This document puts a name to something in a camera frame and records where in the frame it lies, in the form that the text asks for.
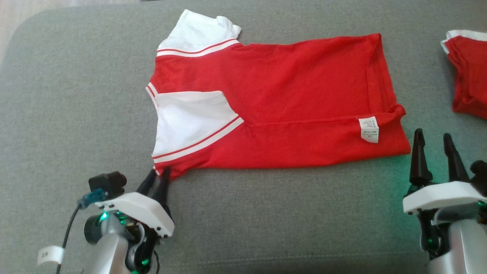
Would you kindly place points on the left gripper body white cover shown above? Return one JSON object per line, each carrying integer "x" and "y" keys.
{"x": 140, "y": 209}

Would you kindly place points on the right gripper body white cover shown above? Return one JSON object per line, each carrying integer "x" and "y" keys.
{"x": 441, "y": 198}

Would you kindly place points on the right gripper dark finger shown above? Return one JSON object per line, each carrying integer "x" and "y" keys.
{"x": 419, "y": 167}
{"x": 456, "y": 171}

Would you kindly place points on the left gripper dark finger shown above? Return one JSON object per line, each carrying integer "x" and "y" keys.
{"x": 147, "y": 184}
{"x": 163, "y": 188}

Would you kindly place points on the red and white jersey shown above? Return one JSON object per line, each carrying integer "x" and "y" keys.
{"x": 471, "y": 76}

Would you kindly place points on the red shirt with white sleeves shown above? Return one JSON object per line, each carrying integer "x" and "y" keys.
{"x": 285, "y": 83}

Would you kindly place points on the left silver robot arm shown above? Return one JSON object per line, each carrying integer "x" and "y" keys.
{"x": 110, "y": 255}

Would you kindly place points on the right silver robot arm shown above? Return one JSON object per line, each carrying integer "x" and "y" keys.
{"x": 464, "y": 243}

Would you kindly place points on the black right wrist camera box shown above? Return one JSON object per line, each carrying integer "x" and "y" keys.
{"x": 479, "y": 175}

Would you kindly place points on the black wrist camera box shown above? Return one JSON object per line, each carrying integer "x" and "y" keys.
{"x": 108, "y": 182}
{"x": 479, "y": 175}

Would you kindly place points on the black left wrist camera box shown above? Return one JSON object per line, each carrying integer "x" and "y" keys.
{"x": 108, "y": 182}

